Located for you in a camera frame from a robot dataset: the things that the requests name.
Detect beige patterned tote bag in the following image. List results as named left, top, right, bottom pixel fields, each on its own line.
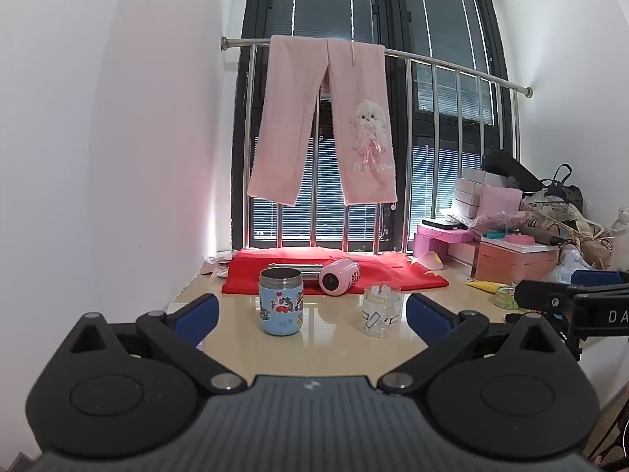
left=521, top=195, right=615, bottom=270

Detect loose papers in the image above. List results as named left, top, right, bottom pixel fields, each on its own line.
left=202, top=251, right=243, bottom=280

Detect steel window railing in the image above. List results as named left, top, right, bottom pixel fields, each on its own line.
left=220, top=35, right=534, bottom=256

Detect clear tape roll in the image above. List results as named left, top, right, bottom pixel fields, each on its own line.
left=496, top=285, right=522, bottom=310

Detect white plastic bag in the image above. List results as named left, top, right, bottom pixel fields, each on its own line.
left=554, top=246, right=596, bottom=283

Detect black handbag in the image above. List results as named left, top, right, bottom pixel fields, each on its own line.
left=541, top=164, right=584, bottom=212

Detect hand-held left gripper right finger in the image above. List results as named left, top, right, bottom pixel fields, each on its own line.
left=377, top=293, right=581, bottom=395

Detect pink fleece pants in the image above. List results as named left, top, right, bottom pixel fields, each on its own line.
left=247, top=34, right=399, bottom=207

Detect black framed window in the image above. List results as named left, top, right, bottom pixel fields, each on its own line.
left=231, top=0, right=522, bottom=256

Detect large pink storage box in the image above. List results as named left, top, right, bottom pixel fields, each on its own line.
left=474, top=242, right=561, bottom=283

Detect black bag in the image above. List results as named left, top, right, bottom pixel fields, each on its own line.
left=482, top=149, right=541, bottom=192

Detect clear glass cup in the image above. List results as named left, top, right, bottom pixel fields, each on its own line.
left=362, top=282, right=403, bottom=339

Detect red cloth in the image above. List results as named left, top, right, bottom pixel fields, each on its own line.
left=221, top=248, right=450, bottom=296

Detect blue cartoon steel cup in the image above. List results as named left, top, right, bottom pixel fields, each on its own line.
left=258, top=268, right=302, bottom=336

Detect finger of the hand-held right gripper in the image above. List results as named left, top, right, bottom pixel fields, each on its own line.
left=570, top=269, right=629, bottom=288
left=514, top=279, right=590, bottom=312

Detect stack of white boxes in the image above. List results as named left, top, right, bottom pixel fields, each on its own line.
left=452, top=167, right=508, bottom=220

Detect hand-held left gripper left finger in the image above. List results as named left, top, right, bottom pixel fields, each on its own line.
left=69, top=293, right=247, bottom=396

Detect pink thermos bottle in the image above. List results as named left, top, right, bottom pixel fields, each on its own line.
left=318, top=258, right=362, bottom=297

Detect yellow tube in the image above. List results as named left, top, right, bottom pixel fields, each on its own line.
left=466, top=279, right=503, bottom=297

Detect white bottle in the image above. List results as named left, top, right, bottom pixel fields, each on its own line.
left=611, top=206, right=629, bottom=271

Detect black flat case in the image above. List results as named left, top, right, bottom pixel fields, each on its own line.
left=421, top=217, right=467, bottom=231

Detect small pink box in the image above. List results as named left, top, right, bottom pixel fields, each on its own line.
left=413, top=223, right=476, bottom=259

